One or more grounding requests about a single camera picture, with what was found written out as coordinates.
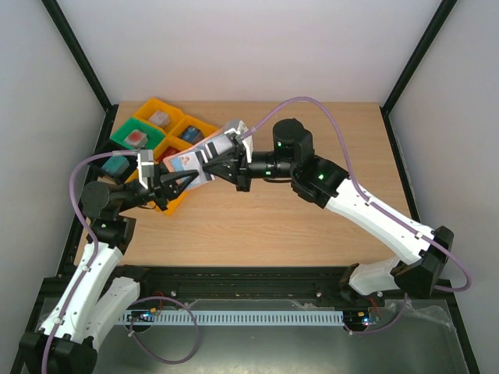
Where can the green bin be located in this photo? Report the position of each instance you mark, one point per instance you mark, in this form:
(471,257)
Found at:
(155,134)

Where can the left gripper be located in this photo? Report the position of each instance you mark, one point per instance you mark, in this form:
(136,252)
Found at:
(159,189)

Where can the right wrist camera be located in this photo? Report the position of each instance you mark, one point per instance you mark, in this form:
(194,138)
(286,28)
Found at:
(238,130)

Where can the pink leather card holder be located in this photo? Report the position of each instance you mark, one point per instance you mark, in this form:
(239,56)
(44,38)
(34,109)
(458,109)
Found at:
(219,139)

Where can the red-dot card stack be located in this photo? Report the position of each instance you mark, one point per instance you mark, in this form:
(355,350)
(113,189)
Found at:
(136,139)

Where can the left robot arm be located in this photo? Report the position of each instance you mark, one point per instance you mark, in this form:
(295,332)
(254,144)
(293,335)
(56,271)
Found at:
(69,340)

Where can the yellow bin near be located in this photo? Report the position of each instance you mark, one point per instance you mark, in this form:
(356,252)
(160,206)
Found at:
(171,207)

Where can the slotted cable duct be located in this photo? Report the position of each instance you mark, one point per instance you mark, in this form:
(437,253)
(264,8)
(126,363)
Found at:
(235,318)

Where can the yellow bin with blue cards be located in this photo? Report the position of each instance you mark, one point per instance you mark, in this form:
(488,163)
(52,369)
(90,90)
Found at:
(206,129)

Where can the white card stack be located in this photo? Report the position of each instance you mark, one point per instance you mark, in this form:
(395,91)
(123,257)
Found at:
(160,119)

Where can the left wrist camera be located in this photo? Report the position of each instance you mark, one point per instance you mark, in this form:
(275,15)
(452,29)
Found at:
(145,167)

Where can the black bin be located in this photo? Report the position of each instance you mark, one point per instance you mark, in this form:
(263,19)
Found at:
(109,146)

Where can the teal card stack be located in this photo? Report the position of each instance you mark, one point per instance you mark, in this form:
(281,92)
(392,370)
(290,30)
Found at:
(115,166)

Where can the yellow bin with red cards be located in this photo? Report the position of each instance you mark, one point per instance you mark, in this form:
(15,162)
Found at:
(169,146)

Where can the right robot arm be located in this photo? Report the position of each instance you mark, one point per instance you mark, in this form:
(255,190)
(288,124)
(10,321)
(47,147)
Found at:
(419,250)

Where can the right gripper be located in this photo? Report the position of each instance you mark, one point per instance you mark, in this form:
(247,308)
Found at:
(240,167)

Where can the white card with portrait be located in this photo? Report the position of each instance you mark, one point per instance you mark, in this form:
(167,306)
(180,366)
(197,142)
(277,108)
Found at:
(191,160)

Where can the blue card stack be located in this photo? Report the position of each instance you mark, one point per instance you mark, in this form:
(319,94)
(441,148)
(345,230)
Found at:
(191,134)

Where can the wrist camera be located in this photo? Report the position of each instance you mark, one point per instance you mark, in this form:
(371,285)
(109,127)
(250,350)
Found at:
(238,130)
(145,167)

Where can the black aluminium frame rail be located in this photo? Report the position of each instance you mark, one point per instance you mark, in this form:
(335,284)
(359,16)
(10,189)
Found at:
(188,283)

